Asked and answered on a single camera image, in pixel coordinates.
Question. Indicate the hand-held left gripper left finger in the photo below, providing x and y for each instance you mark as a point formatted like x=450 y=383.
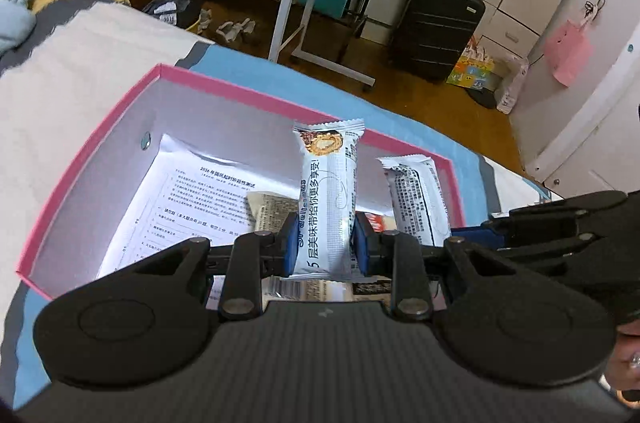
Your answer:
x=287 y=248

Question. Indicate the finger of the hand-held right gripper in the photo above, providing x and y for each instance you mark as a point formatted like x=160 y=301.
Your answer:
x=575 y=255
x=472 y=234

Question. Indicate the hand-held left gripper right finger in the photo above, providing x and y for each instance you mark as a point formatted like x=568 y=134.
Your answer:
x=362 y=248

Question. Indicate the white pastry snack packet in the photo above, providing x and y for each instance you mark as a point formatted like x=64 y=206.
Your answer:
x=325 y=203

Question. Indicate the white text-printed snack packet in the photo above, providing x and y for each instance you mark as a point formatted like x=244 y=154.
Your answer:
x=415 y=203

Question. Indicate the pink cardboard box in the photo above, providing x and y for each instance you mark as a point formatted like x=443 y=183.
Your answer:
x=200 y=113

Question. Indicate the person's right hand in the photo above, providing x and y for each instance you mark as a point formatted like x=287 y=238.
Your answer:
x=631 y=363

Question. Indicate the red snack packet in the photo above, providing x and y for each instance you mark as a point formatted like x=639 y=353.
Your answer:
x=382 y=223

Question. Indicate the beige snack packet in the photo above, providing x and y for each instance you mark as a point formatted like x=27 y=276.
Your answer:
x=272 y=210

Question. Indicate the barcode snack packet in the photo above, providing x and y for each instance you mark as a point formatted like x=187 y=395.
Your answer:
x=305 y=290

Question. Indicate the printed paper sheet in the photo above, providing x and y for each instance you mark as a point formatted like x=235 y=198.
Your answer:
x=200 y=193

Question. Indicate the white door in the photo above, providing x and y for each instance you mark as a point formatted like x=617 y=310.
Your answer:
x=590 y=113

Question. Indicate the white plastic bag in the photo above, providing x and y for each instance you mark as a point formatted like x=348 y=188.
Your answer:
x=510 y=85

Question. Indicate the light blue blanket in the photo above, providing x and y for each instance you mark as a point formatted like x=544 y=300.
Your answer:
x=310 y=93

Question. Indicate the colourful picture book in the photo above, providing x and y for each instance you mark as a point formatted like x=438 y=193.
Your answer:
x=470 y=70

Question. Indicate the pink hanging bag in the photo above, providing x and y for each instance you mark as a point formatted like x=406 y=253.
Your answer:
x=567 y=53

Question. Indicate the black suitcase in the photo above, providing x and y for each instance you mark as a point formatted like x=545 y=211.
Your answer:
x=435 y=28

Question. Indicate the white slipper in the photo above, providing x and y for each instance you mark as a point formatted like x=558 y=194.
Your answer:
x=227 y=30
x=245 y=25

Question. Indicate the white quilt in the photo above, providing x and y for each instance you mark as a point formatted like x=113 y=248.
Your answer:
x=75 y=93

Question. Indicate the black bag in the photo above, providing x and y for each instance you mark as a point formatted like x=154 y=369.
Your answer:
x=172 y=8

